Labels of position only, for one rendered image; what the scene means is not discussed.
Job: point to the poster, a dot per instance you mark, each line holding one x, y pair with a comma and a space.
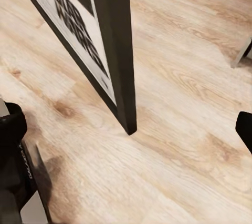
98, 36

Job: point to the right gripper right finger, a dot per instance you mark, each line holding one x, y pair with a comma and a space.
244, 128

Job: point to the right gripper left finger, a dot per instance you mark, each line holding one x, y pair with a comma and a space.
13, 128

